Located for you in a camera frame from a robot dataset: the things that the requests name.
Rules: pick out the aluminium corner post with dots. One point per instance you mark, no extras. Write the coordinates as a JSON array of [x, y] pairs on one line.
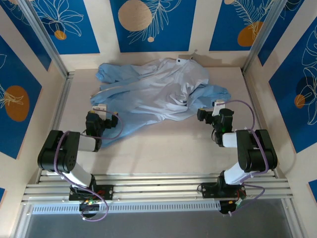
[[263, 37], [45, 39]]

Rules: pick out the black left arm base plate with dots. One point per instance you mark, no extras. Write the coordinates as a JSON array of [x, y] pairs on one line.
[[106, 192]]

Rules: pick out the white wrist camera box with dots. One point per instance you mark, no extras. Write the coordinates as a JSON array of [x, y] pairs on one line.
[[100, 110], [218, 107]]

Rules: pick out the light blue zip jacket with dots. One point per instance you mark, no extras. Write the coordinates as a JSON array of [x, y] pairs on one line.
[[153, 99]]

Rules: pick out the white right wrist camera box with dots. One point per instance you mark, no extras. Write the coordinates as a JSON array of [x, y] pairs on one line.
[[218, 107]]

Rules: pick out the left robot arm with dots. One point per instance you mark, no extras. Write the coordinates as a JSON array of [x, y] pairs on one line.
[[62, 153]]

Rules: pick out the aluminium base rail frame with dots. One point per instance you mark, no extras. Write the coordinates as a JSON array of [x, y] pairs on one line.
[[158, 188]]

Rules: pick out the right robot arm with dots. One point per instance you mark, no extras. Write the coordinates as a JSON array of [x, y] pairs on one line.
[[257, 153]]

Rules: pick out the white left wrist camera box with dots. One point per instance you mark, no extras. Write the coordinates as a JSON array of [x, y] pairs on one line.
[[100, 110]]

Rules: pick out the aluminium side rail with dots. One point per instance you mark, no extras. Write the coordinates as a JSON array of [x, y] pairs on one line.
[[60, 111], [252, 99]]

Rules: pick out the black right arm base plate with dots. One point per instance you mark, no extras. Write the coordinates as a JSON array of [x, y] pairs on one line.
[[206, 191]]

